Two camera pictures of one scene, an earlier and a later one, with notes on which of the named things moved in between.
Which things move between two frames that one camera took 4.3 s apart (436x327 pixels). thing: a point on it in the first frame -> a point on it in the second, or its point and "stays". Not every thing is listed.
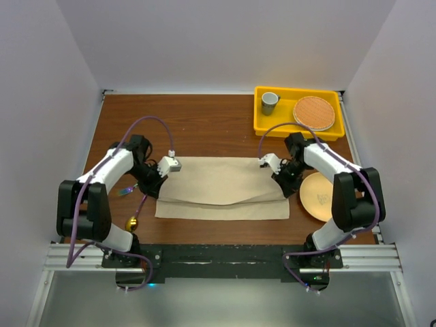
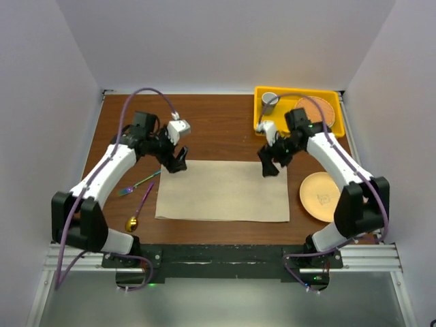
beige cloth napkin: [221, 188] stays
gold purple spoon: [131, 223] stays
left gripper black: [152, 189] -> [173, 163]
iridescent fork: [125, 191] stays
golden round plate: [316, 194] stays
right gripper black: [289, 188] -> [266, 153]
